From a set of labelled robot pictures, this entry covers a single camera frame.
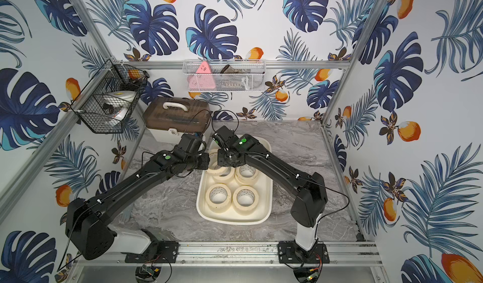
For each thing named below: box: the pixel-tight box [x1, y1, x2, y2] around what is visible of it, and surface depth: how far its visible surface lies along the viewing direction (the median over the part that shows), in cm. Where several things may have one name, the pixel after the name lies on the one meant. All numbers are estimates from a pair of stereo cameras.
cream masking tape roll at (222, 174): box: [209, 166, 236, 183], surface depth 90 cm
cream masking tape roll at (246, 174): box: [234, 163, 259, 186], surface depth 91 cm
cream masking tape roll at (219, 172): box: [208, 150, 236, 181], surface depth 79 cm
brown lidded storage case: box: [142, 96, 211, 145], surface depth 100 cm
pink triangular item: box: [187, 61, 216, 91], surface depth 92 cm
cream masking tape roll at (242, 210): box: [232, 185, 260, 216], surface depth 83 cm
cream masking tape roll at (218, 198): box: [205, 183, 233, 214], surface depth 85 cm
